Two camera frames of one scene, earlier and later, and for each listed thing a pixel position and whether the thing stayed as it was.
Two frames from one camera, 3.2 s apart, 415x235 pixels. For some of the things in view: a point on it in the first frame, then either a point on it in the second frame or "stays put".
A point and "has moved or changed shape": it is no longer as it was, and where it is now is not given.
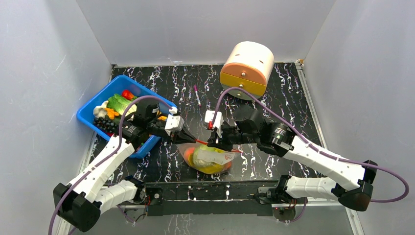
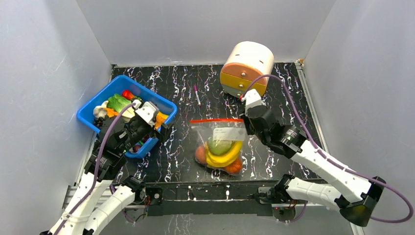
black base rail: (208, 199) stays put
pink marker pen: (195, 88) stays put
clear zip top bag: (207, 159) has moved or changed shape
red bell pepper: (127, 94) stays put
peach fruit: (189, 150) -> (200, 154)
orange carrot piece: (111, 113) stays put
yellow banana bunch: (208, 169) -> (216, 161)
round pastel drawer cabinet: (247, 65) stays put
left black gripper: (181, 137) -> (164, 129)
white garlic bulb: (100, 111) stays put
